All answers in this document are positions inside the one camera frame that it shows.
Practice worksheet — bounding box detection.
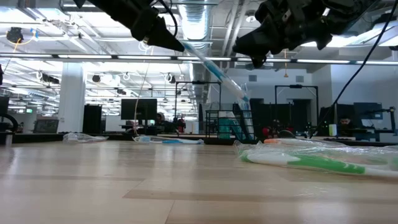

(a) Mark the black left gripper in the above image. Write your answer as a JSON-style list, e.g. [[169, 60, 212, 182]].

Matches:
[[123, 0, 186, 52]]

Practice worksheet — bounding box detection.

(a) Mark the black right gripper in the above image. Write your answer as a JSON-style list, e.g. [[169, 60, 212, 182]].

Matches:
[[233, 0, 333, 69]]

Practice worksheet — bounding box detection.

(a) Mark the orange toothbrush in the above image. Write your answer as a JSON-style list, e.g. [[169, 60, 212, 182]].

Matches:
[[263, 138, 317, 146]]

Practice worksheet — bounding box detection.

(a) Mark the clear plastic wrapper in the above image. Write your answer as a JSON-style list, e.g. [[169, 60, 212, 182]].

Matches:
[[62, 132, 109, 144]]

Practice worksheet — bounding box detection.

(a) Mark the blue monitor on arm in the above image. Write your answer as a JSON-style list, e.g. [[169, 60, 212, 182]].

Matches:
[[353, 101, 398, 141]]

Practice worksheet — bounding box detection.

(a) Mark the black monitor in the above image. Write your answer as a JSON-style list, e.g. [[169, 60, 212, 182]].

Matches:
[[120, 98, 158, 121]]

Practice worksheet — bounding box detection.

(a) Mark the person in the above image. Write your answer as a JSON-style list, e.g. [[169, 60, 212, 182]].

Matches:
[[155, 111, 169, 134], [338, 115, 356, 137]]

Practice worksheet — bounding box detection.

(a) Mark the long ceiling light bar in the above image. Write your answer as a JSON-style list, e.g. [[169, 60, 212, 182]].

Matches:
[[0, 52, 398, 65]]

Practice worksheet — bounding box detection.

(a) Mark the black cabinet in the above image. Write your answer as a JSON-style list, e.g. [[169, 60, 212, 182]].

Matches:
[[82, 104, 103, 134]]

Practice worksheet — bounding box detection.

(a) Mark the white pillar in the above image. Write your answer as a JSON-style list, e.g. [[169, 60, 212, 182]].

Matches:
[[57, 62, 86, 134]]

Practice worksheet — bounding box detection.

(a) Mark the dark laptop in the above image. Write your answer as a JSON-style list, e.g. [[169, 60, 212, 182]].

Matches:
[[33, 119, 60, 134]]

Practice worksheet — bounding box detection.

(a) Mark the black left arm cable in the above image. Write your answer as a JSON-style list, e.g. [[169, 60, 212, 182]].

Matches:
[[158, 0, 178, 38]]

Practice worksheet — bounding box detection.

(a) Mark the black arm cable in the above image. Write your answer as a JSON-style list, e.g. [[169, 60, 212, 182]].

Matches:
[[309, 0, 398, 139], [158, 0, 178, 38]]

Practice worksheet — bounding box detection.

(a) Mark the black rig frame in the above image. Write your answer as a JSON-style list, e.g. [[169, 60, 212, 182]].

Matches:
[[174, 80, 222, 138], [274, 84, 320, 138]]

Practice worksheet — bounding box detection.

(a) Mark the black wire mesh basket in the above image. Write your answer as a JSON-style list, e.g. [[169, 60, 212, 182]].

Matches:
[[205, 109, 256, 140]]

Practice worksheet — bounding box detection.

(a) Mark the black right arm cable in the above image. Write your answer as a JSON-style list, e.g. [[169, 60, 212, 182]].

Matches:
[[309, 0, 398, 139]]

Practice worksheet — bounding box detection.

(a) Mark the black ceiling cable reel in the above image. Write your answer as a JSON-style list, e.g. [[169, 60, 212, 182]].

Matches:
[[6, 27, 24, 44]]

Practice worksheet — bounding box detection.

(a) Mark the black aluminium table frame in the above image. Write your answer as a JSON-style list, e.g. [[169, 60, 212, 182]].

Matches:
[[0, 132, 398, 147]]

